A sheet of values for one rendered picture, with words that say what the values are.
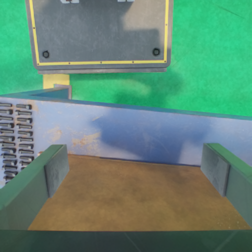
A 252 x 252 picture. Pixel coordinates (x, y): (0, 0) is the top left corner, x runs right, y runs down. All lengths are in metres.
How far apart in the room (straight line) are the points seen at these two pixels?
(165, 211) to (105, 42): 0.78
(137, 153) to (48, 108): 0.36
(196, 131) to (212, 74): 0.74
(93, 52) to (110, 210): 0.74
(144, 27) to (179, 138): 0.56
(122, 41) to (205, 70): 0.65
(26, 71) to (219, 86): 1.34
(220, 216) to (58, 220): 0.37
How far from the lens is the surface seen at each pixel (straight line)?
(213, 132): 0.72
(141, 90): 1.26
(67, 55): 0.99
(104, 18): 0.98
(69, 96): 1.32
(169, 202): 0.50
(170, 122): 0.66
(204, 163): 0.17
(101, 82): 1.27
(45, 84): 1.38
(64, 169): 0.16
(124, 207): 0.46
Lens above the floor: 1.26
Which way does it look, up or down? 75 degrees down
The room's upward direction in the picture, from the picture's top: 177 degrees counter-clockwise
